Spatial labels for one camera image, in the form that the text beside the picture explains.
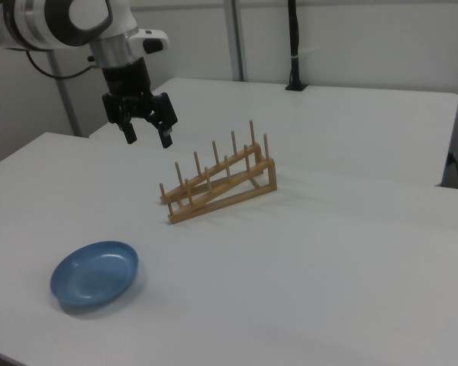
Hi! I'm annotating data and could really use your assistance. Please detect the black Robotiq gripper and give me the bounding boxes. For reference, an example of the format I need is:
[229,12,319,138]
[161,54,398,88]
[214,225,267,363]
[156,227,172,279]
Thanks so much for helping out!
[100,57,178,149]

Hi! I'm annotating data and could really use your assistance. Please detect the blue round plate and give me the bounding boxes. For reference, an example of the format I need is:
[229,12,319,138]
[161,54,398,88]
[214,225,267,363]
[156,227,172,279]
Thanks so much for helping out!
[49,239,140,307]

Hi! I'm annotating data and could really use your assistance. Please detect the wooden plate rack with pegs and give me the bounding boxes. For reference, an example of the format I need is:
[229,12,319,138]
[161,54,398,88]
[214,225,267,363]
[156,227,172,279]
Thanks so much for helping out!
[158,120,279,226]

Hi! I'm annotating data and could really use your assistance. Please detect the black clamp on table corner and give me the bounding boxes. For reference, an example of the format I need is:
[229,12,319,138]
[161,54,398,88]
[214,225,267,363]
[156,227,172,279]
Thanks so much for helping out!
[285,0,310,92]

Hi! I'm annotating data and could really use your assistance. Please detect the grey partition frame post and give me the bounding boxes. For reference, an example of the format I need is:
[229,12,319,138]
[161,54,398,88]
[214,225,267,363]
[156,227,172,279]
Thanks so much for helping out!
[224,0,250,82]
[48,49,82,137]

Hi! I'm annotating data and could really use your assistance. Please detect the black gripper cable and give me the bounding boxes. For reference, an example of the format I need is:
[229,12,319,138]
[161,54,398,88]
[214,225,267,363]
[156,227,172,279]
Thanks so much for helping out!
[25,49,102,80]

